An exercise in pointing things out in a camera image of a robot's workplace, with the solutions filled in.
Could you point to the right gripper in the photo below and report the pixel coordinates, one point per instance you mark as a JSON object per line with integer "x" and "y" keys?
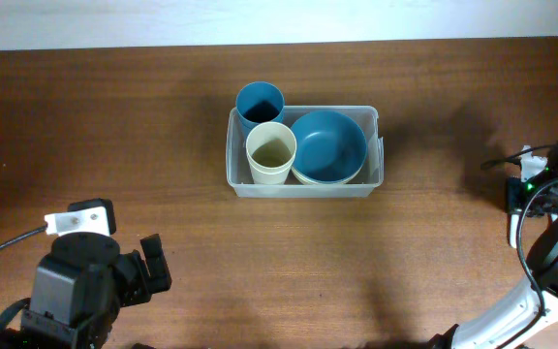
{"x": 512, "y": 193}

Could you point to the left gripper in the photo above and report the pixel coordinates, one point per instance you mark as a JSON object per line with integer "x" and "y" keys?
{"x": 140, "y": 286}

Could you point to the cream bowl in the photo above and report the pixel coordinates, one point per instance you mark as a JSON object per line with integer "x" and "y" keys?
{"x": 310, "y": 181}
{"x": 325, "y": 176}

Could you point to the cream cup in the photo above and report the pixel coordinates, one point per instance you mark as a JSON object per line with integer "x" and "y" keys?
{"x": 271, "y": 147}
{"x": 269, "y": 176}

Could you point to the blue cup front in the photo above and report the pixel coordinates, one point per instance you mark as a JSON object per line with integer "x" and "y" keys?
{"x": 259, "y": 102}

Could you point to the blue cup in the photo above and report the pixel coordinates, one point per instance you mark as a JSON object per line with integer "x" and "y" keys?
{"x": 259, "y": 102}
{"x": 245, "y": 131}

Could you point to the blue bowl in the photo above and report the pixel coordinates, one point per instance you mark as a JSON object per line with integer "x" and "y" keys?
{"x": 328, "y": 139}

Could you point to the white plastic fork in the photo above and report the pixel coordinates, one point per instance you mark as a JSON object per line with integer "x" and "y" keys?
{"x": 513, "y": 226}

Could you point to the blue cup back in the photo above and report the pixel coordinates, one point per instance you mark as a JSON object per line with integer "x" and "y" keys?
{"x": 245, "y": 131}

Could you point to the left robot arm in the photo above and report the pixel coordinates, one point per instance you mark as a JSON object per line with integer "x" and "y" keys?
{"x": 83, "y": 282}

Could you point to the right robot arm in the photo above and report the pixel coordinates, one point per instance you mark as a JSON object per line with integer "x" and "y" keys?
{"x": 532, "y": 305}

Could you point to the clear plastic container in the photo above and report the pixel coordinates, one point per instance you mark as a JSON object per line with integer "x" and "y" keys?
{"x": 369, "y": 177}

